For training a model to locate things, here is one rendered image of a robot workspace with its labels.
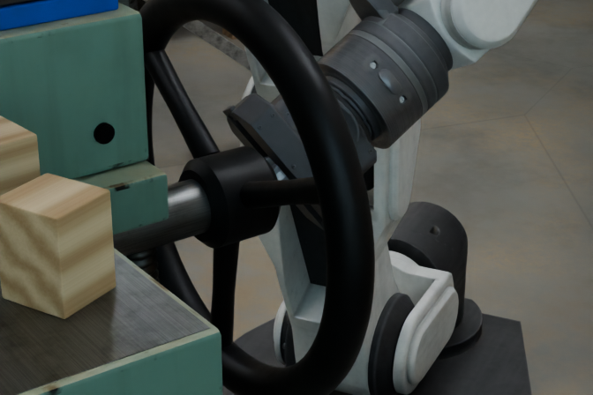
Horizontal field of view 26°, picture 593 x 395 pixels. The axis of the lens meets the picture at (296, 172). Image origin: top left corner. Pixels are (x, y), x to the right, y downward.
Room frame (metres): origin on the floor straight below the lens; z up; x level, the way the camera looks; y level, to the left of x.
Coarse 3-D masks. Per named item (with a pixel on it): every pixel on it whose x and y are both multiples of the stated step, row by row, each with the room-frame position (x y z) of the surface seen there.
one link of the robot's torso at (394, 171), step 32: (416, 128) 1.38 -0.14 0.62; (384, 160) 1.31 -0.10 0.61; (384, 192) 1.32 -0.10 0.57; (288, 224) 1.40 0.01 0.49; (384, 224) 1.32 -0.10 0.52; (288, 256) 1.40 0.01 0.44; (320, 256) 1.43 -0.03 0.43; (384, 256) 1.44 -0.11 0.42; (288, 288) 1.40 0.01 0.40; (320, 288) 1.45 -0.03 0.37; (384, 288) 1.44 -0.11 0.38; (288, 320) 1.46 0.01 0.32; (320, 320) 1.40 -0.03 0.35; (384, 320) 1.42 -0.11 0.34; (288, 352) 1.44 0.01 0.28; (384, 352) 1.40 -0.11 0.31; (352, 384) 1.41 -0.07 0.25; (384, 384) 1.40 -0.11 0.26
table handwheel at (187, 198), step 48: (192, 0) 0.77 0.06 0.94; (240, 0) 0.74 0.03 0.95; (144, 48) 0.84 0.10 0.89; (288, 48) 0.70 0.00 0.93; (288, 96) 0.69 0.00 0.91; (192, 144) 0.79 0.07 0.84; (336, 144) 0.67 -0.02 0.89; (192, 192) 0.74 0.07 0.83; (240, 192) 0.74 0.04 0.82; (288, 192) 0.70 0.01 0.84; (336, 192) 0.66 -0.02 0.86; (144, 240) 0.71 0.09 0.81; (240, 240) 0.75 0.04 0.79; (336, 240) 0.65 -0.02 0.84; (192, 288) 0.83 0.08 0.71; (336, 288) 0.65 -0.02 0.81; (336, 336) 0.65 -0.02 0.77; (240, 384) 0.74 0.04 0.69; (288, 384) 0.69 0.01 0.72; (336, 384) 0.67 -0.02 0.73
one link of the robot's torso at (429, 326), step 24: (408, 264) 1.58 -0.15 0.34; (408, 288) 1.56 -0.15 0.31; (432, 288) 1.51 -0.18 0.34; (432, 312) 1.48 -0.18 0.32; (456, 312) 1.56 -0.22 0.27; (408, 336) 1.41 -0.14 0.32; (432, 336) 1.47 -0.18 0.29; (408, 360) 1.41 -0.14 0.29; (432, 360) 1.47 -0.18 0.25; (408, 384) 1.41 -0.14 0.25
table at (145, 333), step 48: (144, 192) 0.66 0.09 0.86; (0, 288) 0.48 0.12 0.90; (144, 288) 0.48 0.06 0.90; (0, 336) 0.44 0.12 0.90; (48, 336) 0.44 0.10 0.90; (96, 336) 0.44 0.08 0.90; (144, 336) 0.44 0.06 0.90; (192, 336) 0.44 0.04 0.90; (0, 384) 0.40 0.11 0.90; (48, 384) 0.40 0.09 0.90; (96, 384) 0.41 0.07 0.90; (144, 384) 0.42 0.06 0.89; (192, 384) 0.43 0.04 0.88
